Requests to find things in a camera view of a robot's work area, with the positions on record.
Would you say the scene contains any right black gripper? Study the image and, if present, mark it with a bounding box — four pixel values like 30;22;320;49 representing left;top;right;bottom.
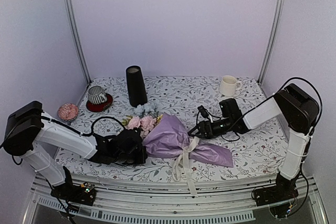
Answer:
188;118;233;140

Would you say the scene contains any cream ribbon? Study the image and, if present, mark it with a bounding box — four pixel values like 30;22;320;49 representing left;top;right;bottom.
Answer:
172;136;199;197

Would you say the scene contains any purple flower bouquet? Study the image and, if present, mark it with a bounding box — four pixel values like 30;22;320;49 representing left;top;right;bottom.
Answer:
122;103;234;168

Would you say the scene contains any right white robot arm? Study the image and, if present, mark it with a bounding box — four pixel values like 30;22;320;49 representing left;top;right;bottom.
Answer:
188;78;323;201

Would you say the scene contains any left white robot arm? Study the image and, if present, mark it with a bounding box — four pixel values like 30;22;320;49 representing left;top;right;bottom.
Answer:
1;101;148;200

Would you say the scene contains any tall black vase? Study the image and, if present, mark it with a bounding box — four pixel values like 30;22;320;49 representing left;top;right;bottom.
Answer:
126;66;148;108

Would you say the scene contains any red round saucer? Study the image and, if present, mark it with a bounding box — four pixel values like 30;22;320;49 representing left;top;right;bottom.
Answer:
86;94;113;112

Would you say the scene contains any cream ceramic mug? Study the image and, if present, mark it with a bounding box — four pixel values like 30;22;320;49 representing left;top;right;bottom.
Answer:
219;76;242;97

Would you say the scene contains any striped black white cup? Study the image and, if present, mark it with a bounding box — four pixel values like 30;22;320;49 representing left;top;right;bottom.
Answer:
88;86;107;105

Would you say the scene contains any floral patterned table mat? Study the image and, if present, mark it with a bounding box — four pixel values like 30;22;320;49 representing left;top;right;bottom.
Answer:
55;77;287;183

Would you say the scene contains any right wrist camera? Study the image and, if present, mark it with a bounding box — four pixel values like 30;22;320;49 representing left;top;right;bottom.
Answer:
197;105;210;119

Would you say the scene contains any aluminium front rail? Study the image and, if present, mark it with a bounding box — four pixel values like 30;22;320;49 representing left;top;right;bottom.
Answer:
25;174;326;224

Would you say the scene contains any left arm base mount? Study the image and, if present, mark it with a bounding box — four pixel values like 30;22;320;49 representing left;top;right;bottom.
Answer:
51;183;97;206

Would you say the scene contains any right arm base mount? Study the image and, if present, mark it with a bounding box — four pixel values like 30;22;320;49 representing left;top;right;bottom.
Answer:
251;186;299;219

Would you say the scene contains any right aluminium frame post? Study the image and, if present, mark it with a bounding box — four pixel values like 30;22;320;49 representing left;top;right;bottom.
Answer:
257;0;285;86

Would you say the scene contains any aluminium frame post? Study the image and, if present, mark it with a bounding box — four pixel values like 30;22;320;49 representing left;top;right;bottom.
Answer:
257;0;285;86
64;0;92;85

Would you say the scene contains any left aluminium frame post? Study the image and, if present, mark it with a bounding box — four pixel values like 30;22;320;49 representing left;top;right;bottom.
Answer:
64;0;92;85

